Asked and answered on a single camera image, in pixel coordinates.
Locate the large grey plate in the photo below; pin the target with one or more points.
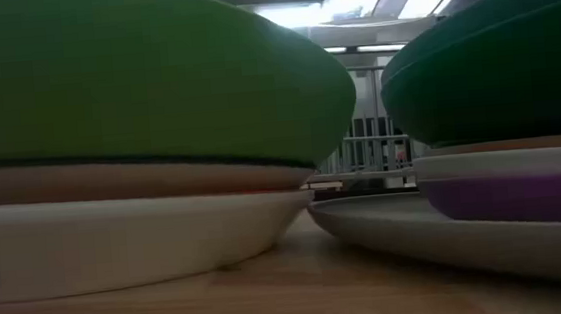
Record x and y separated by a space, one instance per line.
417 236

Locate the blue striped plate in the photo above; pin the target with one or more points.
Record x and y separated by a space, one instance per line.
112 180

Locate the light green bowl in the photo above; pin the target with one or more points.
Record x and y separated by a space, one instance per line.
129 78

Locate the dark green bowl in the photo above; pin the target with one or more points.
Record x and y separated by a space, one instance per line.
496 90

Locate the deep cream white plate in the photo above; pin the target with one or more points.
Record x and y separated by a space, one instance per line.
116 240

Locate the black metal table frame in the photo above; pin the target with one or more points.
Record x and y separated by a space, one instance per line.
363 190

